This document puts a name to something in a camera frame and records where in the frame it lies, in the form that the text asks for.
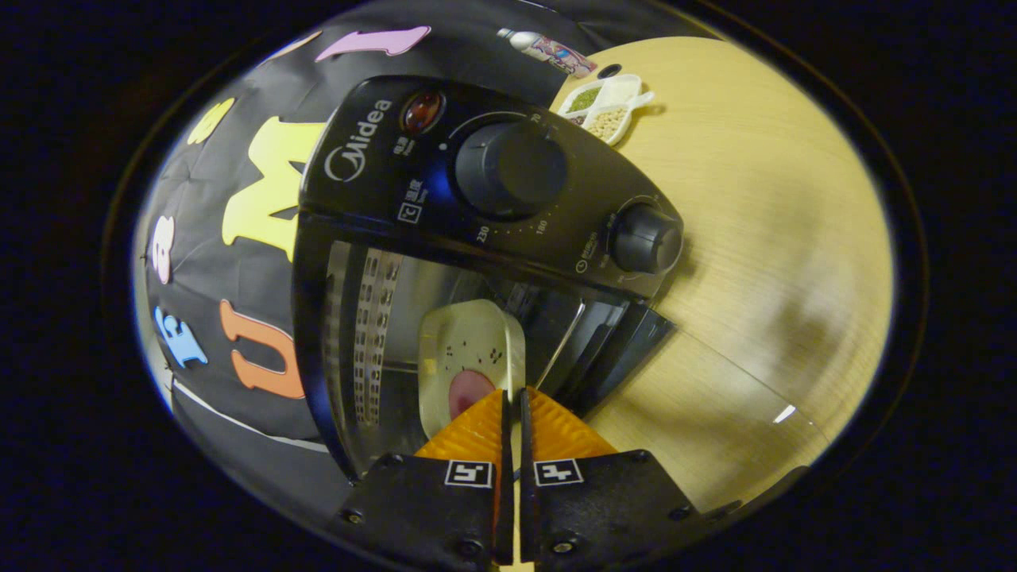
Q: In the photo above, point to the silver drink bottle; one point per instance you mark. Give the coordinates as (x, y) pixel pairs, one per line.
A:
(548, 49)

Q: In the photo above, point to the white square plate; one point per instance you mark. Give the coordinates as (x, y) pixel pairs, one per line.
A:
(469, 334)

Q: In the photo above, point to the black round table grommet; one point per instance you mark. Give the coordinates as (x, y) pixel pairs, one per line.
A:
(609, 71)

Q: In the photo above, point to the white divided dish with grains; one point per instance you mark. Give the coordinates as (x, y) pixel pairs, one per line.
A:
(608, 121)

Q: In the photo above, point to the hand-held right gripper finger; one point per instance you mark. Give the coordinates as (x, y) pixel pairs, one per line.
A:
(526, 477)
(507, 477)

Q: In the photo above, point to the pink round food slice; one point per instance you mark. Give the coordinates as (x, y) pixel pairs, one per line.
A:
(469, 393)

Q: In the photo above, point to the black electric oven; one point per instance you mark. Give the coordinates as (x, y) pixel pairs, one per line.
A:
(381, 183)

